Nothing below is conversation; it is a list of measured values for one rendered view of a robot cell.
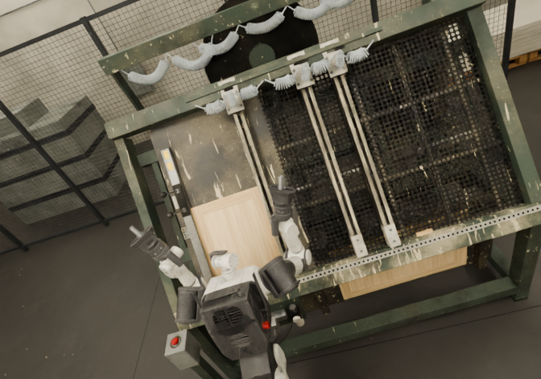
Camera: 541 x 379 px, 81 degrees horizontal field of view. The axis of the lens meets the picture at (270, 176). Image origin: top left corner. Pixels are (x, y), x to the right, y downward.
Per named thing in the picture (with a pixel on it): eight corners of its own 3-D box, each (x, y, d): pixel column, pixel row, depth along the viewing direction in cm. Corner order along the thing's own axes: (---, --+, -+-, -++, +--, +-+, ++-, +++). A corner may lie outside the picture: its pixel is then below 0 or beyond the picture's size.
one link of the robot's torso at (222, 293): (290, 358, 127) (260, 282, 120) (211, 381, 130) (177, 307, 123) (287, 311, 156) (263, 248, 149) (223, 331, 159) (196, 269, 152)
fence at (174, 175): (213, 298, 194) (212, 301, 190) (163, 150, 194) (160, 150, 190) (220, 296, 194) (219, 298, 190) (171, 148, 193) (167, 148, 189)
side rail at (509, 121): (518, 201, 183) (531, 203, 172) (456, 20, 182) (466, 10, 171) (531, 197, 182) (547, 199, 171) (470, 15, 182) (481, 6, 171)
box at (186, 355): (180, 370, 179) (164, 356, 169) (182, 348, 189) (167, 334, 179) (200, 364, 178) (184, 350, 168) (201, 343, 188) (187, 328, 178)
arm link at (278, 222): (296, 210, 146) (296, 229, 152) (281, 200, 153) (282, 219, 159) (277, 220, 140) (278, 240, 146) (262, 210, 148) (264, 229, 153)
